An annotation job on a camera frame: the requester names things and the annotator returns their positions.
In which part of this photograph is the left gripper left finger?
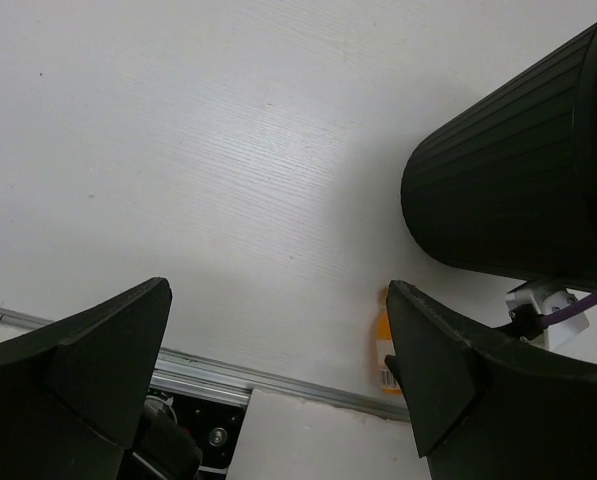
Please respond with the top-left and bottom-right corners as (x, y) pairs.
(0, 277), (172, 479)

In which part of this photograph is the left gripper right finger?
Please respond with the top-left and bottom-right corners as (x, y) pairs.
(386, 280), (597, 479)

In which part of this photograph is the black plastic bin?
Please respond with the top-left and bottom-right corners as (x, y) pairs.
(401, 22), (597, 291)

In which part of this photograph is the orange juice bottle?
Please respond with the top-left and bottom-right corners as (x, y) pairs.
(373, 287), (402, 395)

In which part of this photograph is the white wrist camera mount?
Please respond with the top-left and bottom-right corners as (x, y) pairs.
(505, 280), (590, 352)

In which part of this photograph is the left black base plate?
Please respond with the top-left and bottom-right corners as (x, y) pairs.
(146, 387), (246, 472)

